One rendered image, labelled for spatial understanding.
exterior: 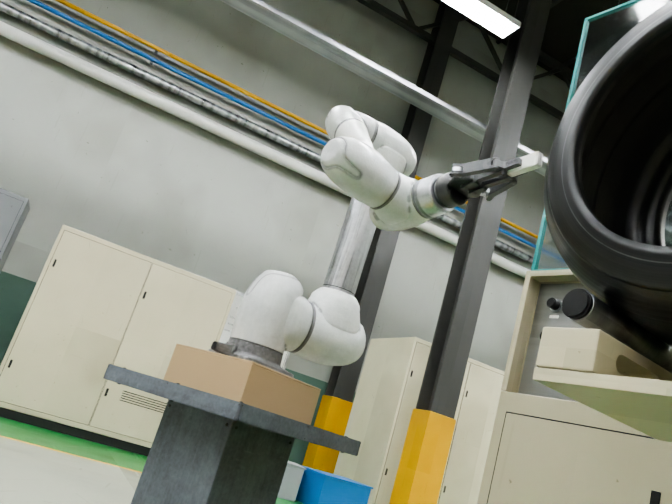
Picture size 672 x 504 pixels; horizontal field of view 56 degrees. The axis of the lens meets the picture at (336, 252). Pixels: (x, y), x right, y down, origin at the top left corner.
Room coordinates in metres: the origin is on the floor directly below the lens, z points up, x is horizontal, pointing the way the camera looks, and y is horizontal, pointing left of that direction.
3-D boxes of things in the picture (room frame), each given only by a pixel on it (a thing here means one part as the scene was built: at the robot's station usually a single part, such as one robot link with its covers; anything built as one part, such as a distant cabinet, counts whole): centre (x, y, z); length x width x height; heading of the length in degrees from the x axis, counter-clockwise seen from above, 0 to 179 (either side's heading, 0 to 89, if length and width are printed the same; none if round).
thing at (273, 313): (1.76, 0.12, 0.92); 0.18 x 0.16 x 0.22; 119
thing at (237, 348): (1.75, 0.15, 0.78); 0.22 x 0.18 x 0.06; 131
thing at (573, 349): (0.94, -0.49, 0.83); 0.36 x 0.09 x 0.06; 123
